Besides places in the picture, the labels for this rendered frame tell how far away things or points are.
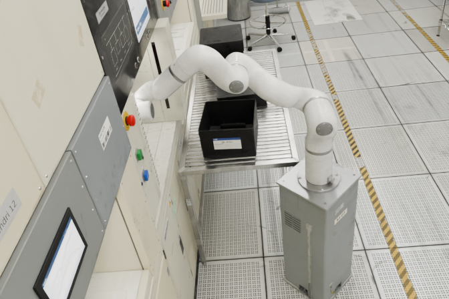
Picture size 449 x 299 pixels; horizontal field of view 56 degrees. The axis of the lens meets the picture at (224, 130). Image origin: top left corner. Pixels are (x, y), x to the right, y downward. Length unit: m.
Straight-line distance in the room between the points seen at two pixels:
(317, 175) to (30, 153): 1.30
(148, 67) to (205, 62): 0.63
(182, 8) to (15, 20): 2.70
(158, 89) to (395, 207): 1.86
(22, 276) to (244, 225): 2.11
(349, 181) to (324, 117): 0.44
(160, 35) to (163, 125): 0.50
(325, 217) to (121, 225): 0.89
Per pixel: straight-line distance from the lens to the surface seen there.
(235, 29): 2.91
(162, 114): 2.27
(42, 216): 0.89
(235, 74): 1.52
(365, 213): 2.89
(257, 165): 2.07
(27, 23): 0.95
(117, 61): 1.43
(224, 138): 2.06
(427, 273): 2.68
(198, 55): 1.56
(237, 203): 2.96
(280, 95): 1.63
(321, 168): 1.87
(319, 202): 1.87
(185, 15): 3.56
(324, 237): 2.01
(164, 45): 2.07
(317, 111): 1.66
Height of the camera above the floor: 2.10
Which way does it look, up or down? 35 degrees down
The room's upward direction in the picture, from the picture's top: 9 degrees counter-clockwise
